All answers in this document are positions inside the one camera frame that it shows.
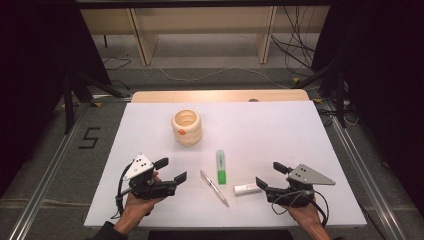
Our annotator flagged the person's dark clothing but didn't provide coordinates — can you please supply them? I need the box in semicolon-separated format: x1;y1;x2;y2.
147;229;295;240

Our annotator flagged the cream ringed pen holder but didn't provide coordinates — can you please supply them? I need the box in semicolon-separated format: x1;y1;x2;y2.
170;108;203;147

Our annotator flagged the dark curtain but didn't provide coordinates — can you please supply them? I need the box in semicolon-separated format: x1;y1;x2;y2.
0;0;113;198
311;0;424;219

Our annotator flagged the black metal stand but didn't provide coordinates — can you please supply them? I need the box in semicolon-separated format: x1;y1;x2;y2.
293;49;350;130
60;71;127;135

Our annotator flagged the person's left hand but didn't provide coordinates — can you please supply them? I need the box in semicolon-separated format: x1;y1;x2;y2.
114;171;167;235

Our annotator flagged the wooden table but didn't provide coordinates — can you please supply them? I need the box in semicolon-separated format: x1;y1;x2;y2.
130;88;311;104

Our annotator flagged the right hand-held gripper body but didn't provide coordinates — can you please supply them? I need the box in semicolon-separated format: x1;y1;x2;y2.
265;163;337;208

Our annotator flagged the right hand-held gripper cable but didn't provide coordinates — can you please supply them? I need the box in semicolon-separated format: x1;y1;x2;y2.
270;189;330;228

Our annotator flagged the bundle of black cables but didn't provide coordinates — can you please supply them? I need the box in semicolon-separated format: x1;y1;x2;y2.
270;5;322;78

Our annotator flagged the aluminium floor rail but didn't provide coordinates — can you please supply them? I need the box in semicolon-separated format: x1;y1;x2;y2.
8;99;88;240
322;99;407;240

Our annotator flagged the thin black floor cable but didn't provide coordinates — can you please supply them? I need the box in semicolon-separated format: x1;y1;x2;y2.
101;56;133;91

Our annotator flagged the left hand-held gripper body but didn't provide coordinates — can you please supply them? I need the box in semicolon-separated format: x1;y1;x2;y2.
122;153;178;201

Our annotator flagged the clear ballpoint pen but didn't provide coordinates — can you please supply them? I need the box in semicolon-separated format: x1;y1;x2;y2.
199;169;230;208

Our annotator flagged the green highlighter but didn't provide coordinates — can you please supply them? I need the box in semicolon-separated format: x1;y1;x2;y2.
215;149;227;185

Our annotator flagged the hand-held gripper cable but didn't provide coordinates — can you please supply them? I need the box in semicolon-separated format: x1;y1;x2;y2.
270;189;330;228
111;162;135;220

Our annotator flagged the white floor cable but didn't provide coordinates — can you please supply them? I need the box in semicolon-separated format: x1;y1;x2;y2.
151;61;292;90

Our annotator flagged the white board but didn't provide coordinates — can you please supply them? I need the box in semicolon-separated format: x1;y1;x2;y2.
83;100;368;229

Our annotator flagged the left hand-held gripper cable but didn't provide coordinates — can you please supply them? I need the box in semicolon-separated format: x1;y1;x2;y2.
111;162;135;220

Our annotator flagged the white eraser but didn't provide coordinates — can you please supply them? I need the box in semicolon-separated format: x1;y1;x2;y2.
233;182;263;197

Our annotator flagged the person's right hand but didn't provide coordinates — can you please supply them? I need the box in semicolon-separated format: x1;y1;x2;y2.
287;199;330;235

